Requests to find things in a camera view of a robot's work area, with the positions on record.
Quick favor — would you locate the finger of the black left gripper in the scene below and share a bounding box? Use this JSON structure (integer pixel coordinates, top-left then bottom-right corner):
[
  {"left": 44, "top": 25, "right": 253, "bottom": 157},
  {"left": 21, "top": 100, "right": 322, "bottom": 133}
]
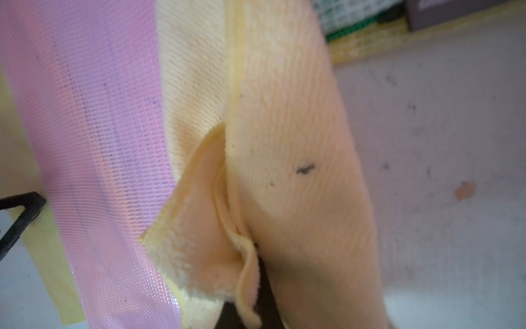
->
[{"left": 0, "top": 191, "right": 47, "bottom": 260}]

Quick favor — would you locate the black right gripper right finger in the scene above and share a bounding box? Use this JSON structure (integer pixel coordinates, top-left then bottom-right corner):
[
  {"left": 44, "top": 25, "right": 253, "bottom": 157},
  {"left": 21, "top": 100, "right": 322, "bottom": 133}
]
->
[{"left": 255, "top": 256, "right": 285, "bottom": 329}]

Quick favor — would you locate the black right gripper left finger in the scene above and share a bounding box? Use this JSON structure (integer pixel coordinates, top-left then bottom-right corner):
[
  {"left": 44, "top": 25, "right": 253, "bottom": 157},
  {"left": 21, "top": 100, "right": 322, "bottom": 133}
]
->
[{"left": 215, "top": 302, "right": 246, "bottom": 329}]

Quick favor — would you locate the yellow microfiber cloth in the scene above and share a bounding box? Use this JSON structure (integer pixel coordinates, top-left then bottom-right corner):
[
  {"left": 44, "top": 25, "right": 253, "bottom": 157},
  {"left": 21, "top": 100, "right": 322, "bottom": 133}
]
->
[{"left": 141, "top": 1, "right": 390, "bottom": 328}]

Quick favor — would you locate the clear mesh document bag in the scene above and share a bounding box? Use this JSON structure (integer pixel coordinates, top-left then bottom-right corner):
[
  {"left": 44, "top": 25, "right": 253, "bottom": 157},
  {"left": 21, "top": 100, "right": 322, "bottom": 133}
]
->
[{"left": 311, "top": 0, "right": 405, "bottom": 42}]

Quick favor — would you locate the pale yellow document bag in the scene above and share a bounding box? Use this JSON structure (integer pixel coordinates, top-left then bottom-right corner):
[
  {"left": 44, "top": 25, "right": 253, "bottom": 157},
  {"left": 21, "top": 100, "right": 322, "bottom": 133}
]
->
[{"left": 1, "top": 73, "right": 86, "bottom": 325}]

